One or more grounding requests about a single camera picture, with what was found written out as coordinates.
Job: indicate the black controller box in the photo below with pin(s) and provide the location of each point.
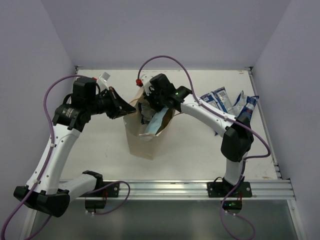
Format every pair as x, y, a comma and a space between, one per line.
94, 205
233, 206

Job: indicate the black left controller box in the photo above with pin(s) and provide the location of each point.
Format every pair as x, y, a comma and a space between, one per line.
94, 205

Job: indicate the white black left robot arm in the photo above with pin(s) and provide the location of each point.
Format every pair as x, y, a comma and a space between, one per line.
43, 191

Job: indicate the blue white snack bag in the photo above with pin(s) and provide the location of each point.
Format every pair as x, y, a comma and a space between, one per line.
209, 98
147, 113
222, 99
244, 105

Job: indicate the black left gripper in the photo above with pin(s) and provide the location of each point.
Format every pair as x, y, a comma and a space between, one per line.
113, 104

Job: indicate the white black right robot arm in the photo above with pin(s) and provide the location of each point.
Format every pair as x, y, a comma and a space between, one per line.
236, 140

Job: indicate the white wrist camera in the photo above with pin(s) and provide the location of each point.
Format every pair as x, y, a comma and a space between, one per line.
144, 82
102, 81

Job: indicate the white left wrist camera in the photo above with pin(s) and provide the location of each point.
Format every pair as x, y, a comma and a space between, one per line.
102, 81

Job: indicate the light blue snack bag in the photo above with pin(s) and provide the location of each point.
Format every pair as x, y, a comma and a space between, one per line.
154, 125

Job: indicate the brown paper bag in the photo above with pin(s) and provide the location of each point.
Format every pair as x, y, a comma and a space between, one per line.
133, 127

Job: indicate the aluminium front rail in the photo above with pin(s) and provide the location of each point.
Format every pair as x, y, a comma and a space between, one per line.
197, 190

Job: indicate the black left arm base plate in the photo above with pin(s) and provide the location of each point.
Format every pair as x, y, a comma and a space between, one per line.
107, 189

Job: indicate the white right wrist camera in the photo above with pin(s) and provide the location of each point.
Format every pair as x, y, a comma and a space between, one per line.
144, 82

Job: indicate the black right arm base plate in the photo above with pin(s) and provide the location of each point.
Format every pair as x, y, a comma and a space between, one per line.
219, 188

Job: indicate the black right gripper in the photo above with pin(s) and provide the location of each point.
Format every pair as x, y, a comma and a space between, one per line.
155, 100

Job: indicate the black right controller box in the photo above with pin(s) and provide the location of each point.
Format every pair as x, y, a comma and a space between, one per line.
233, 206

